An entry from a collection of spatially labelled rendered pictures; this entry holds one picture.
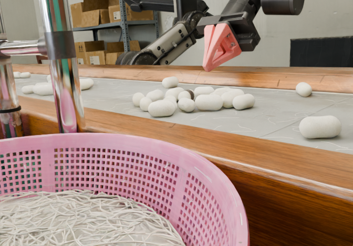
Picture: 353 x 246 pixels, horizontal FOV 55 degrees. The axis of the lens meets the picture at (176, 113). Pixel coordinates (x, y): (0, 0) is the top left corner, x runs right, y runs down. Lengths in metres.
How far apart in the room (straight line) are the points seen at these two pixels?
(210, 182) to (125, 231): 0.06
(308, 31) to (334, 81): 2.07
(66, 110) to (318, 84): 0.39
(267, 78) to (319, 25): 2.00
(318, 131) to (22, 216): 0.24
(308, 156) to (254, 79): 0.41
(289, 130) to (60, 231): 0.24
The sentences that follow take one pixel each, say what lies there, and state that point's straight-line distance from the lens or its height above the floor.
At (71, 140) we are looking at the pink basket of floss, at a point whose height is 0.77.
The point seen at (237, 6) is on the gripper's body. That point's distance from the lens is 0.64.
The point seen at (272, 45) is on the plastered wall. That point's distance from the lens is 2.74.
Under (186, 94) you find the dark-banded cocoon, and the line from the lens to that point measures 0.50.
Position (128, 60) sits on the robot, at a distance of 1.19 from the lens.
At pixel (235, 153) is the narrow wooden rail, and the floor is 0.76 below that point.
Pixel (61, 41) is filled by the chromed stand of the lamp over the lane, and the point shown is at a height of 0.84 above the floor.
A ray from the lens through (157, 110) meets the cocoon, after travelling 0.43.
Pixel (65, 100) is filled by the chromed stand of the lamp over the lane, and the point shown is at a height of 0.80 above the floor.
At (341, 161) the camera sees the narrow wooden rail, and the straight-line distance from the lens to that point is 0.21.
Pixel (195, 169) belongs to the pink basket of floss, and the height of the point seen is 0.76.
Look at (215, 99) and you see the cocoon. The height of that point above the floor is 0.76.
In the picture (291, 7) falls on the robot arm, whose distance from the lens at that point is 0.63.
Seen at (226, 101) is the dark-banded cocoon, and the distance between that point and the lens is 0.45.
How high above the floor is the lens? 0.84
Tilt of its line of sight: 13 degrees down
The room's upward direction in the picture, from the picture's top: 4 degrees counter-clockwise
